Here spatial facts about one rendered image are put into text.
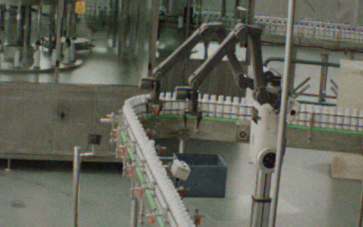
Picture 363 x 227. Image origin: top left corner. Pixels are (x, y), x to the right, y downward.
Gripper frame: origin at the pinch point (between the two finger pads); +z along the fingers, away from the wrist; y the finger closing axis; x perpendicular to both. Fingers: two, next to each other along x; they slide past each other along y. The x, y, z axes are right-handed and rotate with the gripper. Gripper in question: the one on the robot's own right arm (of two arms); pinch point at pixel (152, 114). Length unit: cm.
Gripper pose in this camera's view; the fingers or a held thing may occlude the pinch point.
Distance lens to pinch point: 535.4
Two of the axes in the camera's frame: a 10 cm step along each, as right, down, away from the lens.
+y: -9.8, -1.0, -1.8
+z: -1.4, 9.7, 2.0
